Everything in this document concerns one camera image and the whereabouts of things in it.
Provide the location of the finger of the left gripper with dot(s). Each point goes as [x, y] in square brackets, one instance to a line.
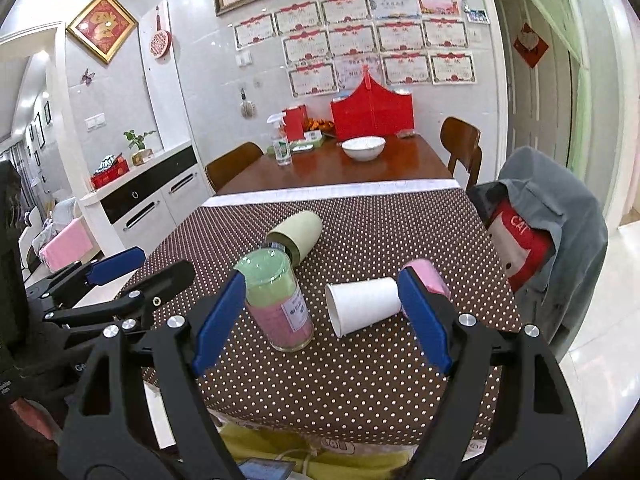
[137, 304]
[116, 266]

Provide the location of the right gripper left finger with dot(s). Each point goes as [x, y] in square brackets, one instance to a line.
[108, 433]

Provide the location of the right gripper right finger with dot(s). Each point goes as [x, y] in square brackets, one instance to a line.
[535, 432]

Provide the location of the clear cup pink green paper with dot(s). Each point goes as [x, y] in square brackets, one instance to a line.
[274, 299]

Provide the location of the blue black cup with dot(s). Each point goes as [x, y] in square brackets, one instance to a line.
[270, 244]

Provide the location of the pale green plastic cup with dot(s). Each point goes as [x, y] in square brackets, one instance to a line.
[299, 233]

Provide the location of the white paper cup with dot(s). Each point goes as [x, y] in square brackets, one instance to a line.
[358, 305]

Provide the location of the pink cloth on sofa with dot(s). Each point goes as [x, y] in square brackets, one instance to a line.
[72, 244]

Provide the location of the white black sideboard cabinet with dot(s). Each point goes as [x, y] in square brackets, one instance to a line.
[142, 207]

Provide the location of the red box on cabinet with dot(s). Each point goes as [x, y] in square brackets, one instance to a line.
[111, 168]

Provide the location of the small potted plant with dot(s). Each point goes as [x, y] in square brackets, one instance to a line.
[136, 142]

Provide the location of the smartphone with blue screen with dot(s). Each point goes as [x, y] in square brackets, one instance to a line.
[261, 469]

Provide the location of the left wooden chair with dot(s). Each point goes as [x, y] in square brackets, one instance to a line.
[226, 167]

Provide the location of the wooden chair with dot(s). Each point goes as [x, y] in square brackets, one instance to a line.
[462, 142]
[226, 167]

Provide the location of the brown polka dot tablecloth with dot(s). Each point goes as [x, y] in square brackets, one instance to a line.
[362, 378]

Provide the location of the yellow cloth under table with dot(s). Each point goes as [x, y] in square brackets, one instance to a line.
[315, 458]

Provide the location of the red cat cushion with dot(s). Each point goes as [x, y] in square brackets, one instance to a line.
[522, 250]

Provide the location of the clear spray bottle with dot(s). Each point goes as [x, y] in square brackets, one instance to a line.
[279, 139]

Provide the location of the green tray on table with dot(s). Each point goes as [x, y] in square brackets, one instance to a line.
[310, 141]

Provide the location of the small red gift bag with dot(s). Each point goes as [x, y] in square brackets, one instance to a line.
[295, 118]

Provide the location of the red gold framed picture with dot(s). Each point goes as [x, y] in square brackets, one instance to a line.
[102, 28]

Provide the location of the grey jacket on chair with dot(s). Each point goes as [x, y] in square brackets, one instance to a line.
[549, 197]

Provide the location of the oranges on table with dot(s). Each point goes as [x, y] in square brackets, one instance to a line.
[323, 125]

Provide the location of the white ceramic bowl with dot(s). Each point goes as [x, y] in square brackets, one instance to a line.
[364, 149]

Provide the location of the large red gift box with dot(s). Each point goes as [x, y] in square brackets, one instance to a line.
[372, 110]

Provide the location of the right wooden chair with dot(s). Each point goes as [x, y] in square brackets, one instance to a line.
[462, 142]

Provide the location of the red diamond door decoration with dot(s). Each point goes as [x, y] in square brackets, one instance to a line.
[530, 46]

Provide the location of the green door curtain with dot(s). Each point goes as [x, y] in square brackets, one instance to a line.
[566, 21]

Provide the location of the hanging wall bottle ornament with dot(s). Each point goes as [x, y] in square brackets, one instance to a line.
[247, 107]

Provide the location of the red round wall ornament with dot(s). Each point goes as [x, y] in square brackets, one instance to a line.
[161, 39]

